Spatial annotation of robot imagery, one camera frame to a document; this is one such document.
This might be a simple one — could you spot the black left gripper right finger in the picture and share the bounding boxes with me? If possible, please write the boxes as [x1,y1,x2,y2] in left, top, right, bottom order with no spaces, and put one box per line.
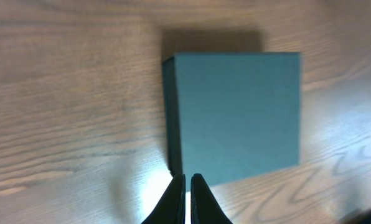
[190,174,232,224]

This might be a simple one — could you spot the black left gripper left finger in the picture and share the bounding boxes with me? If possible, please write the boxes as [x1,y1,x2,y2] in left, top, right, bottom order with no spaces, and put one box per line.
[142,174,186,224]

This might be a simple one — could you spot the dark green box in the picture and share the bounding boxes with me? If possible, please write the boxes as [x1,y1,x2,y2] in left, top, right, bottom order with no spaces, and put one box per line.
[162,52,301,186]

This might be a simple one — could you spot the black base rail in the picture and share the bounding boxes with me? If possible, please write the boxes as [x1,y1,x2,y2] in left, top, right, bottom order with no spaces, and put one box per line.
[339,209,371,224]

